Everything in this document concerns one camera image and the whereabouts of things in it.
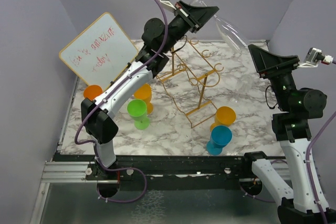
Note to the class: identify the whiteboard with red writing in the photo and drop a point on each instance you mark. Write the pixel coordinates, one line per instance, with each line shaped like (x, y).
(100, 53)

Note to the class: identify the orange cup left back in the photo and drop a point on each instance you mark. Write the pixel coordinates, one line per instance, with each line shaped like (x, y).
(92, 91)

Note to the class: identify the clear wine glass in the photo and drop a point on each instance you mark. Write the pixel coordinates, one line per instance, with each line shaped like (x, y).
(230, 34)

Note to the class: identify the gold wire glass rack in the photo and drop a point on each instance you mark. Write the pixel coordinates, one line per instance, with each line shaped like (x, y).
(209, 79)

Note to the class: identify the yellow goblet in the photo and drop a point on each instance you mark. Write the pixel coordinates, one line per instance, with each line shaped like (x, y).
(144, 93)
(224, 116)

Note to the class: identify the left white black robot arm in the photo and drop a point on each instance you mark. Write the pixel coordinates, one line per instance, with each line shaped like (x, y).
(159, 37)

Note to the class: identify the green goblet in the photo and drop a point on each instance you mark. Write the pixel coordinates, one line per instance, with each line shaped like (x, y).
(137, 110)

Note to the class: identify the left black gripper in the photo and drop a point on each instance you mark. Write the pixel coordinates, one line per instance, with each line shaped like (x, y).
(194, 17)

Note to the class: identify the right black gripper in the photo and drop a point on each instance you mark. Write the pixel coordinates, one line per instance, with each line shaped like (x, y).
(266, 63)

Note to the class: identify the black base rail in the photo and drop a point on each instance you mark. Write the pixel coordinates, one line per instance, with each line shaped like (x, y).
(173, 172)

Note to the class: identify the blue goblet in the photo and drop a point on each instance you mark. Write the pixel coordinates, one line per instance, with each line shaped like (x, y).
(220, 137)

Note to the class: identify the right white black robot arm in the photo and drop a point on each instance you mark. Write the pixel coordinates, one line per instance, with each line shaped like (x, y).
(303, 201)

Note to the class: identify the aluminium extrusion rail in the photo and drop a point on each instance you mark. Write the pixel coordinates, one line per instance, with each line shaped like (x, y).
(70, 172)

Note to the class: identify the clear glass right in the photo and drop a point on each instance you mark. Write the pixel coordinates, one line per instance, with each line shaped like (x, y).
(243, 85)

